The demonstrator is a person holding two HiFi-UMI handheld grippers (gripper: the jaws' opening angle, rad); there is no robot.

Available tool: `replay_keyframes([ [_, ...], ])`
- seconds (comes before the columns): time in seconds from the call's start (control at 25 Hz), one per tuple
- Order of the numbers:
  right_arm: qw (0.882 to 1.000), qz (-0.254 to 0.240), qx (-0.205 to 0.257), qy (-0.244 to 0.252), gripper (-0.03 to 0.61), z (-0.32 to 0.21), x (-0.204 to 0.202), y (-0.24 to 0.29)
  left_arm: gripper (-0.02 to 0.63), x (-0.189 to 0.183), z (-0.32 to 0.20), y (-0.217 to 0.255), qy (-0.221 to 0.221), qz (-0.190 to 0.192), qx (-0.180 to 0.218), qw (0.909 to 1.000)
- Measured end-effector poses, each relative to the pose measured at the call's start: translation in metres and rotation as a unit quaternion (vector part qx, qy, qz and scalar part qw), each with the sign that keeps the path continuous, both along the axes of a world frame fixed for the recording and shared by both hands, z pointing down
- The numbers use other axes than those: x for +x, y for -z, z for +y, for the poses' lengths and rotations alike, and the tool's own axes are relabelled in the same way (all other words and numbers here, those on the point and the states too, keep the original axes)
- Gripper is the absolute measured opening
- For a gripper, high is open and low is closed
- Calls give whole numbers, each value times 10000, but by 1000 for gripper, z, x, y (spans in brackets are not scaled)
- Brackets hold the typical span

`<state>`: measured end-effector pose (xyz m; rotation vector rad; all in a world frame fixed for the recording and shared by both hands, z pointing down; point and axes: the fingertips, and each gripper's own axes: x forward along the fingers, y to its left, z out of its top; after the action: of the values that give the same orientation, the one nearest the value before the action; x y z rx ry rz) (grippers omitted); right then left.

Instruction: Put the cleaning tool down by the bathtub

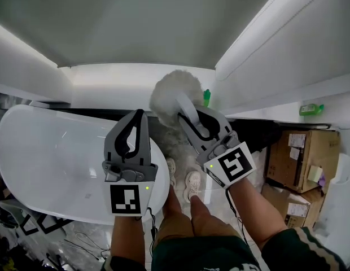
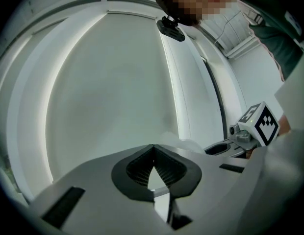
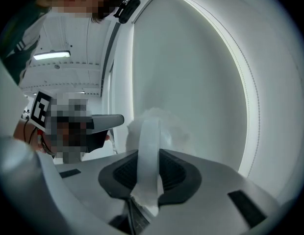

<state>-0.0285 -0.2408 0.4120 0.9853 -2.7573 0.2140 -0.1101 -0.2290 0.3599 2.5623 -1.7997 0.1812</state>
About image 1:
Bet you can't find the person's right white shoe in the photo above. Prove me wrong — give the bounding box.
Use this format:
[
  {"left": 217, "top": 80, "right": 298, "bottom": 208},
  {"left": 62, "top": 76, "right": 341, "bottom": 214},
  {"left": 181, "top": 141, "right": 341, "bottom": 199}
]
[{"left": 183, "top": 170, "right": 203, "bottom": 204}]

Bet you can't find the white fluffy duster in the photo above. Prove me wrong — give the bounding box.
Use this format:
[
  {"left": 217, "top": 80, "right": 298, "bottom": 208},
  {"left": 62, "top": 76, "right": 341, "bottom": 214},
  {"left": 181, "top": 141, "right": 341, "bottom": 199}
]
[{"left": 148, "top": 69, "right": 205, "bottom": 128}]

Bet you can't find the cardboard box with white label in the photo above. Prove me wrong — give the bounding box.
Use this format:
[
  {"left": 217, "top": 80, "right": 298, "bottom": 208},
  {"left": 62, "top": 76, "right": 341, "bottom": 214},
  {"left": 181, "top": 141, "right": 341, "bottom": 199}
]
[{"left": 260, "top": 183, "right": 326, "bottom": 230}]

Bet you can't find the pale yellow sponge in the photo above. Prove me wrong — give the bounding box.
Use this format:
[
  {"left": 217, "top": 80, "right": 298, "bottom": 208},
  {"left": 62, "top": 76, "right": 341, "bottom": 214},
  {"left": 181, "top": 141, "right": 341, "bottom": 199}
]
[{"left": 307, "top": 165, "right": 323, "bottom": 183}]

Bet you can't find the white bathtub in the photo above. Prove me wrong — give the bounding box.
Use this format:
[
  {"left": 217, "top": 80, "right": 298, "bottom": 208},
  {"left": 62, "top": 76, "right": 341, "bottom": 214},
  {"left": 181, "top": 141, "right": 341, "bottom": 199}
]
[{"left": 0, "top": 104, "right": 171, "bottom": 226}]

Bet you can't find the person's left white shoe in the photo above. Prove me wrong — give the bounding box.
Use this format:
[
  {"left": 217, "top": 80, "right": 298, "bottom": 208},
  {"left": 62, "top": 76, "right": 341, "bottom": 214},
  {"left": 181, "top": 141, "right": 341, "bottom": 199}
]
[{"left": 165, "top": 157, "right": 177, "bottom": 187}]

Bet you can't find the person's leg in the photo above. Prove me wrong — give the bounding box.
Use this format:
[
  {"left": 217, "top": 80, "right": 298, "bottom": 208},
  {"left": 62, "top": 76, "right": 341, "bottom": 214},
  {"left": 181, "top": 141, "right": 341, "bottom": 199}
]
[
  {"left": 163, "top": 183, "right": 183, "bottom": 223},
  {"left": 189, "top": 195, "right": 214, "bottom": 229}
]

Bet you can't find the black floor cable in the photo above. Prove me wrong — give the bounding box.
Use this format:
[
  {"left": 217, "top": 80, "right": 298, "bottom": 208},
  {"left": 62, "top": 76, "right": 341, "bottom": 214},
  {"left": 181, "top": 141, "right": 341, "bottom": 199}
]
[{"left": 45, "top": 231, "right": 111, "bottom": 265}]

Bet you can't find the slim green bottle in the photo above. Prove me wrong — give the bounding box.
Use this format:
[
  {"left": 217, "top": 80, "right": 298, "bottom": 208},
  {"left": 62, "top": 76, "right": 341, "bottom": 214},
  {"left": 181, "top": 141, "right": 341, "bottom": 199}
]
[{"left": 202, "top": 89, "right": 212, "bottom": 108}]

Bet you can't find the white window sill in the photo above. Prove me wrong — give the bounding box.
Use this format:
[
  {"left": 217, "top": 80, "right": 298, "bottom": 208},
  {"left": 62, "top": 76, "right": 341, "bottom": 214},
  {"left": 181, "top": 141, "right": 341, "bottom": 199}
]
[{"left": 69, "top": 63, "right": 350, "bottom": 130}]

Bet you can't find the green detergent bottle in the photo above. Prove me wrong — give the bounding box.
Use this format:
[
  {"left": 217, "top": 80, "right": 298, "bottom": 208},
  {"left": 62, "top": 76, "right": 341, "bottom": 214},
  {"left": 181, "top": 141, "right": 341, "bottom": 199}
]
[{"left": 299, "top": 103, "right": 325, "bottom": 117}]

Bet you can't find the grey roller blind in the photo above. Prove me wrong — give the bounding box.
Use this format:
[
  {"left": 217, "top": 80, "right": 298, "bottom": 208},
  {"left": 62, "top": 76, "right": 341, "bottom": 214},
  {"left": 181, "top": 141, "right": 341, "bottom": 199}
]
[{"left": 0, "top": 0, "right": 283, "bottom": 69}]

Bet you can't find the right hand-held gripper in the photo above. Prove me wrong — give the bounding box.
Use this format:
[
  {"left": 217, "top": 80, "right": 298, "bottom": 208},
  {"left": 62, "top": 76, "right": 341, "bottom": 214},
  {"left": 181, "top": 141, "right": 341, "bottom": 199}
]
[{"left": 177, "top": 106, "right": 257, "bottom": 189}]

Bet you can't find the person's right leg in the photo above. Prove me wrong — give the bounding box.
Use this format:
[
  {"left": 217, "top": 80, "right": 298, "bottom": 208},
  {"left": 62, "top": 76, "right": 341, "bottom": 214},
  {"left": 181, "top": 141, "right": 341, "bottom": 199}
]
[{"left": 189, "top": 195, "right": 214, "bottom": 229}]

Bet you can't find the person's left leg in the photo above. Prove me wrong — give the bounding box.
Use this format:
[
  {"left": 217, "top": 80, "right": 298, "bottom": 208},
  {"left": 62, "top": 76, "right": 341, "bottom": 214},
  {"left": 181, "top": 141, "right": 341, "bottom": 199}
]
[{"left": 163, "top": 183, "right": 183, "bottom": 223}]

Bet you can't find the dark green shirt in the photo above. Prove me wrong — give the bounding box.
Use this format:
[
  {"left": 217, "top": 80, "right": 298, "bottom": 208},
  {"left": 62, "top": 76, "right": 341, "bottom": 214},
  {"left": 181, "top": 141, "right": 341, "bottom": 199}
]
[{"left": 100, "top": 226, "right": 348, "bottom": 271}]

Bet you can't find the person's left forearm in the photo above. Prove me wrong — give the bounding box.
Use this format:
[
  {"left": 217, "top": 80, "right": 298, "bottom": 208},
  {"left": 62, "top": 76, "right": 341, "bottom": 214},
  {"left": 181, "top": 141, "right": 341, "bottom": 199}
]
[{"left": 110, "top": 214, "right": 146, "bottom": 265}]

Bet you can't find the large cardboard box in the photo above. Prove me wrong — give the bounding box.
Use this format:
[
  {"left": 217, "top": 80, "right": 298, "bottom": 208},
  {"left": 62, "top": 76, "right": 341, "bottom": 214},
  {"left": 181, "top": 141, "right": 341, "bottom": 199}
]
[{"left": 264, "top": 129, "right": 341, "bottom": 194}]

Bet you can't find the black backpack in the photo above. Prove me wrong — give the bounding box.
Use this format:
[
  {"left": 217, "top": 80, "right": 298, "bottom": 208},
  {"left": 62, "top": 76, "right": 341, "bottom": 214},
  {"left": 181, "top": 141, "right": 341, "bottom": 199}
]
[{"left": 228, "top": 119, "right": 282, "bottom": 152}]

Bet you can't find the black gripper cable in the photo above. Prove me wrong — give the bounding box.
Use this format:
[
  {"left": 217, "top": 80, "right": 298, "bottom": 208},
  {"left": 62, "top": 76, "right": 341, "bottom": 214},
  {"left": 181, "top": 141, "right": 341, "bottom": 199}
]
[
  {"left": 225, "top": 188, "right": 251, "bottom": 248},
  {"left": 146, "top": 207, "right": 159, "bottom": 258}
]

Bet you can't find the person's white shoe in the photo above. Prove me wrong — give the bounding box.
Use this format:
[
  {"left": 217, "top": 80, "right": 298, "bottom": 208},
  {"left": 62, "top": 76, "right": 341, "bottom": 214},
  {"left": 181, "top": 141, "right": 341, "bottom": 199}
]
[
  {"left": 165, "top": 157, "right": 177, "bottom": 187},
  {"left": 183, "top": 170, "right": 203, "bottom": 204}
]

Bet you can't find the person's right forearm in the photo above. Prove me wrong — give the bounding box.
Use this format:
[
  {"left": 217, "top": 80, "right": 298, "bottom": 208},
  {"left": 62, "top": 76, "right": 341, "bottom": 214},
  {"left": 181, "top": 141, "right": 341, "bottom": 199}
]
[{"left": 227, "top": 176, "right": 289, "bottom": 251}]

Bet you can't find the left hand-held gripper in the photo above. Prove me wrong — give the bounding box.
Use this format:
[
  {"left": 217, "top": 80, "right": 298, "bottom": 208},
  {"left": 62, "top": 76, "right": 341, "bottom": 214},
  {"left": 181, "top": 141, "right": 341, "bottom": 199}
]
[{"left": 102, "top": 108, "right": 159, "bottom": 217}]

